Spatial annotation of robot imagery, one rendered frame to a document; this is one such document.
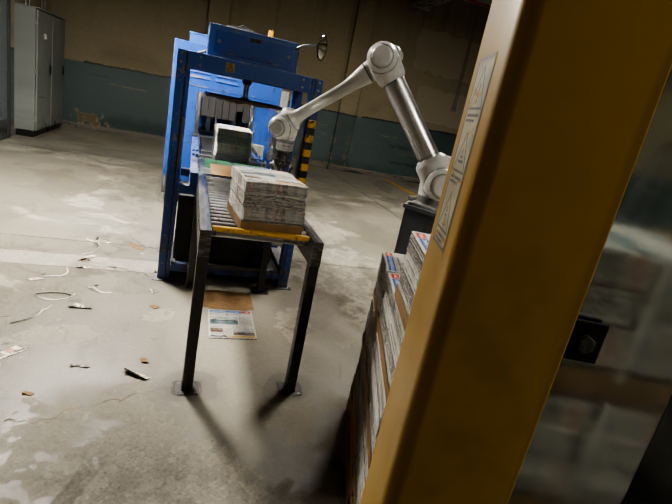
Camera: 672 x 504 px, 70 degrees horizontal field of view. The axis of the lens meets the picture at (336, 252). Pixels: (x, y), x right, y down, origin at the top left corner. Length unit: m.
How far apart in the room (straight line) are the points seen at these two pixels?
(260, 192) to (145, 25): 8.95
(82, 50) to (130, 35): 0.94
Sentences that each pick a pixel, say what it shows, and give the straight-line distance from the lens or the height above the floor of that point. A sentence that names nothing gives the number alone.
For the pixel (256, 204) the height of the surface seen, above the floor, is 0.93.
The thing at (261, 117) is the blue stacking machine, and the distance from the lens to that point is 5.72.
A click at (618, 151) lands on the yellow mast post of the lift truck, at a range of 0.33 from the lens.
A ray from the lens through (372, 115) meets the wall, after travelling 11.52.
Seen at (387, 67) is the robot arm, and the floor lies 1.59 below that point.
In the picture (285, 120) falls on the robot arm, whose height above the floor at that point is 1.29.
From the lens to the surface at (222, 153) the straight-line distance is 4.12.
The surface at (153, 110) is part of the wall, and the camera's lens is 10.86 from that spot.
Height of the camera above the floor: 1.39
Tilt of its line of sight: 17 degrees down
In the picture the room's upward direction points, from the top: 12 degrees clockwise
